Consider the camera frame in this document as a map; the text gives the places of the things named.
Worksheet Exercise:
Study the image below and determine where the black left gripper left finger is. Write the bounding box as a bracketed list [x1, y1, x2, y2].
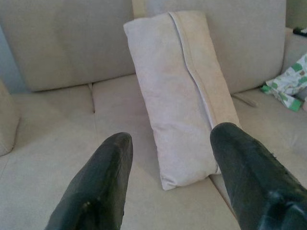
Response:
[44, 132, 133, 230]

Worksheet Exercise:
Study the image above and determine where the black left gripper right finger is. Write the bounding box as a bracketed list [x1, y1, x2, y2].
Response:
[210, 122, 307, 230]

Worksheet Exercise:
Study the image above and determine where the beige fabric sofa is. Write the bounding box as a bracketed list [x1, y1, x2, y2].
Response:
[0, 0, 307, 230]

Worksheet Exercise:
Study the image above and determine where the beige rectangular zippered pillow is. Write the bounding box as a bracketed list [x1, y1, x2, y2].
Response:
[123, 10, 241, 191]

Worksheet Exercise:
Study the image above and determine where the beige sofa back cushion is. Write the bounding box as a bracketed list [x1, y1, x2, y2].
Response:
[0, 0, 142, 93]
[167, 0, 287, 94]

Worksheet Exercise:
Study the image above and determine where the green white patterned cloth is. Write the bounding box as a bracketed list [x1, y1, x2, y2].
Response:
[260, 53, 307, 112]

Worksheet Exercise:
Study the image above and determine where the small dark object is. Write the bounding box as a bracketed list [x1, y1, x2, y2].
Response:
[292, 26, 307, 36]

